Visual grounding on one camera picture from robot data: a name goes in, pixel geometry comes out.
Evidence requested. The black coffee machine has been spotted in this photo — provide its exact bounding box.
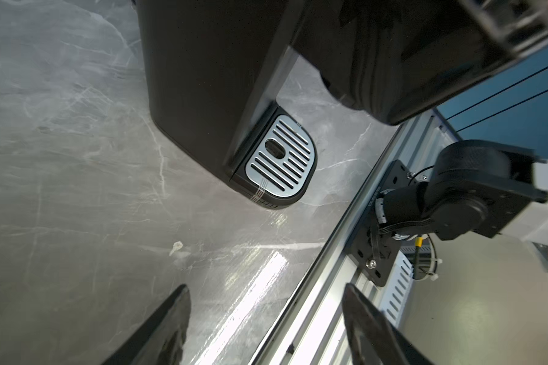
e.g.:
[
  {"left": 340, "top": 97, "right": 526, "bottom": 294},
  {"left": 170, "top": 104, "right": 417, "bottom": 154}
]
[{"left": 135, "top": 1, "right": 548, "bottom": 208}]

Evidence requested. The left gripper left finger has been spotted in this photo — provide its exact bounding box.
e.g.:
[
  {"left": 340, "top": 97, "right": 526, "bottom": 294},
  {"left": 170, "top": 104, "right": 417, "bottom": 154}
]
[{"left": 104, "top": 284, "right": 191, "bottom": 364}]

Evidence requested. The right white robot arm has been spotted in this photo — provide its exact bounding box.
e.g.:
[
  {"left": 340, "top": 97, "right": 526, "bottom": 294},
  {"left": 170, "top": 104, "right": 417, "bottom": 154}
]
[{"left": 374, "top": 140, "right": 548, "bottom": 246}]

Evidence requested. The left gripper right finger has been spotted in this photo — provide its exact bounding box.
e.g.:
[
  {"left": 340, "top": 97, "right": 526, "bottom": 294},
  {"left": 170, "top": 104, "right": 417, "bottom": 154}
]
[{"left": 341, "top": 283, "right": 431, "bottom": 364}]

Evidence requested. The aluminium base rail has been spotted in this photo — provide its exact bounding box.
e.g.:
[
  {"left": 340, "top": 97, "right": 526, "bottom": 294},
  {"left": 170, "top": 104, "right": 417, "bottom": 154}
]
[{"left": 250, "top": 109, "right": 459, "bottom": 364}]

